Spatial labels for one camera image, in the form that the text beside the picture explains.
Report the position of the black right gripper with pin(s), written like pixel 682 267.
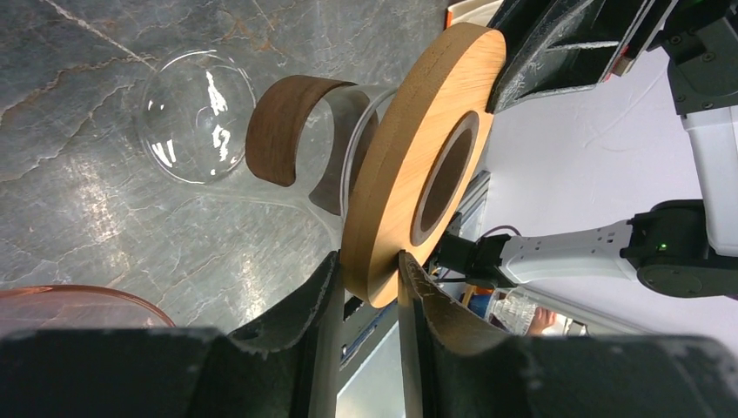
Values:
pixel 558 47

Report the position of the orange coffee filter box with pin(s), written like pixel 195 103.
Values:
pixel 479 12

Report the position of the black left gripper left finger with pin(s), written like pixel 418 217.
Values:
pixel 284 363

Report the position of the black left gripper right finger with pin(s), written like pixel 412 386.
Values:
pixel 454 364

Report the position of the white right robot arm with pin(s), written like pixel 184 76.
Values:
pixel 615 148

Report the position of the clear pink glass dripper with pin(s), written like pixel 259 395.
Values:
pixel 76 306

